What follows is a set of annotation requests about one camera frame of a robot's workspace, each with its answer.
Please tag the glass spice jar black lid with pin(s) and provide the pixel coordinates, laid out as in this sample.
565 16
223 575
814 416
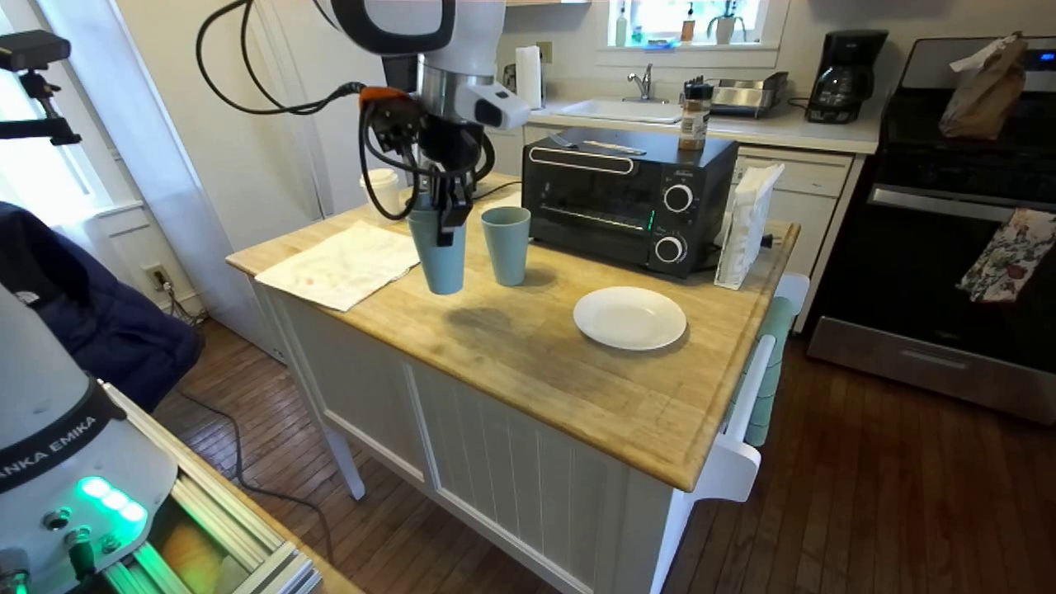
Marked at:
693 118

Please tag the black toaster oven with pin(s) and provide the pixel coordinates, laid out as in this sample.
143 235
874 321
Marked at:
616 209

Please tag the white kitchen sink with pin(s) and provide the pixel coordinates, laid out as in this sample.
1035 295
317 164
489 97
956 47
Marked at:
616 109

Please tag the black kitchen stove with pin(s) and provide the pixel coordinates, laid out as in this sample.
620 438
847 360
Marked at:
934 264

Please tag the floral dish towel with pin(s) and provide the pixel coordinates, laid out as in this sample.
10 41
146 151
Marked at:
1006 258

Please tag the kitchen window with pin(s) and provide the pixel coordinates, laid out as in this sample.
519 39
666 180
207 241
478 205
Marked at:
662 16

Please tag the small green bottle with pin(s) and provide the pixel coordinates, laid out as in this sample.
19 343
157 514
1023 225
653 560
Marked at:
638 35

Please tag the blue plastic cup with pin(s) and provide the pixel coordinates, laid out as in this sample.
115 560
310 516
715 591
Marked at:
440 269
507 249
426 215

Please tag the white paper bag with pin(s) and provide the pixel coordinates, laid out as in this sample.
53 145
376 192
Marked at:
748 225

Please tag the white paper sheet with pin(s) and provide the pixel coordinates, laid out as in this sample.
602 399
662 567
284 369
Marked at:
334 269

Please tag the chrome sink faucet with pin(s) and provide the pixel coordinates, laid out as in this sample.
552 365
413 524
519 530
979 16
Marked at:
640 83

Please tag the dark blue jacket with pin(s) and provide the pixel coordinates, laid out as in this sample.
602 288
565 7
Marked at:
88 314

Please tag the white soap bottle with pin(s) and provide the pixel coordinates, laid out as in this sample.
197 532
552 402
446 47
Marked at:
620 28

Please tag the grey dish rack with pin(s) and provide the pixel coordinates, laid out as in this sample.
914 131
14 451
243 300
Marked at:
748 97

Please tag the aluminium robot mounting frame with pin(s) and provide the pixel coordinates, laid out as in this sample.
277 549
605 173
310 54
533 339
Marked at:
253 549

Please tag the brown paper bag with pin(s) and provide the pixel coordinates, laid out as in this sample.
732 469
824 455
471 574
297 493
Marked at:
981 94

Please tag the white radiator cover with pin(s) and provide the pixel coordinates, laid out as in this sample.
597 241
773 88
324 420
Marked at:
119 235

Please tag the white wood-top kitchen island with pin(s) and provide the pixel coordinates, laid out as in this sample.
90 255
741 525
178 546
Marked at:
548 484

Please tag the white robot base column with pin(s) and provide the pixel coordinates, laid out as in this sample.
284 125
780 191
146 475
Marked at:
53 464

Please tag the black camera on tripod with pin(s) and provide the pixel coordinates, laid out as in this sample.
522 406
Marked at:
33 54

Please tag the black wrist camera orange plug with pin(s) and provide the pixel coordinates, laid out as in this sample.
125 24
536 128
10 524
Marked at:
388 99

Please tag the blue sponge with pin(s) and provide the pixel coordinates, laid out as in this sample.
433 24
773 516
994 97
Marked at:
662 47

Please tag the green hanging towel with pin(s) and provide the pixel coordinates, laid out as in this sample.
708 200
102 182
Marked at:
767 374

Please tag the white wall outlet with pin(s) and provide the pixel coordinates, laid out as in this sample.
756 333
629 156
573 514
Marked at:
157 279

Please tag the windowsill plant jar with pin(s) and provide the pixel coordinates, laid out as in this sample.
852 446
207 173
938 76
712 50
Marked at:
723 24

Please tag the white round plate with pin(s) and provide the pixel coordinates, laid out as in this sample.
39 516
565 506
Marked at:
629 317

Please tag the black coffee maker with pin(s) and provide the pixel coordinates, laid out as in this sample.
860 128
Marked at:
847 76

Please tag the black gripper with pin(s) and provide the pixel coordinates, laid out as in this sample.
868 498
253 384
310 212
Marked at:
455 140

